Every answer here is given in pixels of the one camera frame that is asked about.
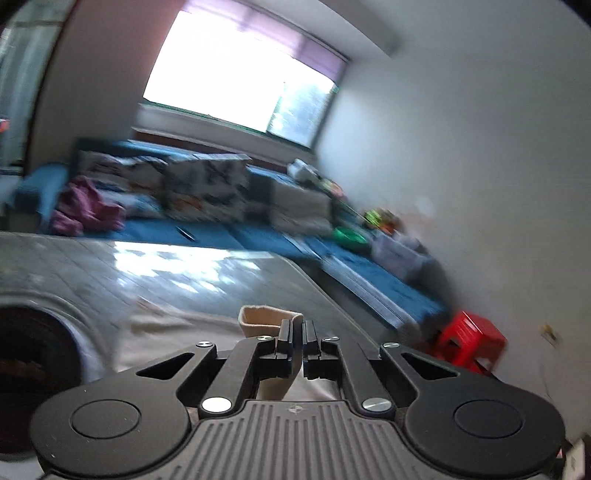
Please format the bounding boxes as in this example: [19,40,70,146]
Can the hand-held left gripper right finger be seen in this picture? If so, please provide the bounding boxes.
[302,318,459,415]

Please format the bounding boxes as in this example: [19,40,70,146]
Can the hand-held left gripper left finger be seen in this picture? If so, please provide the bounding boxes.
[136,318,295,415]

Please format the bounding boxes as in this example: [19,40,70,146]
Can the cream garment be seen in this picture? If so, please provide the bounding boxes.
[113,295,345,402]

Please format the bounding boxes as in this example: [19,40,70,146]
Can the blue patterned-edge sofa throw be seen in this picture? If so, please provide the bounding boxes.
[318,240,448,324]

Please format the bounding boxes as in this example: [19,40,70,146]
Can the blue corner sofa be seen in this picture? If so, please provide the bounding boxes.
[14,138,451,333]

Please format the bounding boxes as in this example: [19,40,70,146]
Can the green plastic basin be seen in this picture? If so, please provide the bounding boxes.
[333,225,368,247]

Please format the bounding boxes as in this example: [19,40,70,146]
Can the clear plastic storage box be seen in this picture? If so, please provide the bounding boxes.
[372,231,437,280]

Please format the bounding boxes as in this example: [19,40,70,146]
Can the grey pillow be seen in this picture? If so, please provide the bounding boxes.
[270,180,333,236]

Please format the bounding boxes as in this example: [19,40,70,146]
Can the brown green plush toys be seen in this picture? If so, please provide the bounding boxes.
[362,209,398,232]

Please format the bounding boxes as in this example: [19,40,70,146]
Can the red plastic stool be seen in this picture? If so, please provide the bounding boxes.
[431,310,508,374]

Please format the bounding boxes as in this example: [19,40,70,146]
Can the white black plush toy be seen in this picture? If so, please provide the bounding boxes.
[287,159,319,183]

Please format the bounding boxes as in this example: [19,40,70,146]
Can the large butterfly print cushion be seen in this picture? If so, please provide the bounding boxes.
[161,154,252,224]

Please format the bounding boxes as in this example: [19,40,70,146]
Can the small butterfly print cushion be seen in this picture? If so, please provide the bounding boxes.
[76,150,167,217]

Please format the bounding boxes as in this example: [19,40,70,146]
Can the pink cloth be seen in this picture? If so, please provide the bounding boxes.
[48,178,127,236]

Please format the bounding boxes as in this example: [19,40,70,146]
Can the steel basin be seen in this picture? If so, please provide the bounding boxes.
[0,288,116,462]

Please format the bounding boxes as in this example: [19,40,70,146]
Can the window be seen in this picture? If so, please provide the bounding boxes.
[141,0,349,148]

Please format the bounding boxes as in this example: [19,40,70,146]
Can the purple window blind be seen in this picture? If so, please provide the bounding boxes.
[185,0,349,81]

